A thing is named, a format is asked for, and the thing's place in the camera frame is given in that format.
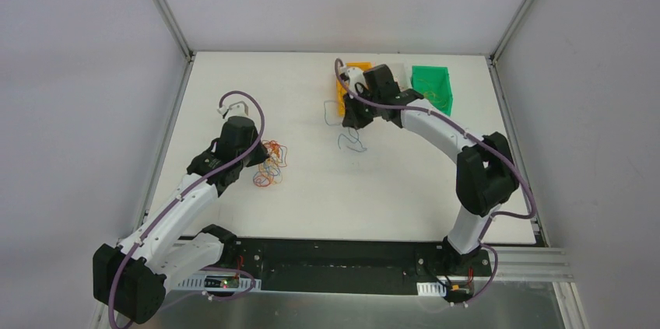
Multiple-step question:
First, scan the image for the coloured wire bundle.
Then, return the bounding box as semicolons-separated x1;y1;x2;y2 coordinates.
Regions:
252;140;289;188

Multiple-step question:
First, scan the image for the yellow wire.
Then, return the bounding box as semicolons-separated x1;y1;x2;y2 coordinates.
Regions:
423;89;450;111

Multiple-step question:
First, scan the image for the blue wire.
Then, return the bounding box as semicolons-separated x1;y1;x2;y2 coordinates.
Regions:
323;100;368;155

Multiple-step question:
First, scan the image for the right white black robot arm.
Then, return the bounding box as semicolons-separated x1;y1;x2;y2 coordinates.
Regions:
334;59;520;275

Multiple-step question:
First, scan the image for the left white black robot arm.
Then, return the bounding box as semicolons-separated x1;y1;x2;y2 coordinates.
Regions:
93;116;268;328

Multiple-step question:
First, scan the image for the white plastic bin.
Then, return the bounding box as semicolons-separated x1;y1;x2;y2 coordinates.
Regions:
387;62;412;89

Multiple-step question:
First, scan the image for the orange plastic bin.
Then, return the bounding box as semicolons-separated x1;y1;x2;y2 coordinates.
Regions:
335;61;373;117

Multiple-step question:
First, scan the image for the green plastic bin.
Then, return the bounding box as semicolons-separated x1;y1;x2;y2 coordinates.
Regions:
411;65;454;116

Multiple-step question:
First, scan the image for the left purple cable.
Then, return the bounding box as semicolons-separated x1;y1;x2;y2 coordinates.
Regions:
107;91;266;329

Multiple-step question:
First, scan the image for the purple cable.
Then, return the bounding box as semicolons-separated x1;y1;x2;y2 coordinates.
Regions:
334;58;539;307
107;91;266;329

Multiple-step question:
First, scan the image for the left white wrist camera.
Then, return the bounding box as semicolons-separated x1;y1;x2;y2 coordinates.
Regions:
216;101;249;119

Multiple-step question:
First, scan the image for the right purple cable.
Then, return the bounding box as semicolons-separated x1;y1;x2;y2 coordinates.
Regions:
334;58;539;307

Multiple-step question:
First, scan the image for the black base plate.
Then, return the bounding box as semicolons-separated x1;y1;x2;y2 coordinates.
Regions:
214;238;492;296

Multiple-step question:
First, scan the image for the left white cable duct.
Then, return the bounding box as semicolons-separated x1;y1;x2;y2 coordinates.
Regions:
173;273;262;293

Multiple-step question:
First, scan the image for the white cable duct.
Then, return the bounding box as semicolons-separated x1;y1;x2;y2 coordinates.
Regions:
173;273;262;293
416;282;447;297

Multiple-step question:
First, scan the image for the left aluminium frame post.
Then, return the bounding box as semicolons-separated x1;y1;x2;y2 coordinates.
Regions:
152;0;194;62

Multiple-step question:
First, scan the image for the aluminium frame post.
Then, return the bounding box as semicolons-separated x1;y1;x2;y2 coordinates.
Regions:
490;0;536;65
152;0;194;62

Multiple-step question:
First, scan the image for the right white cable duct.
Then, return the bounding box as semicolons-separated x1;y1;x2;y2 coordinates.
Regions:
416;282;447;297

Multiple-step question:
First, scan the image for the right aluminium frame post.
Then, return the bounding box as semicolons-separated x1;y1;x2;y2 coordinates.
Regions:
490;0;536;65

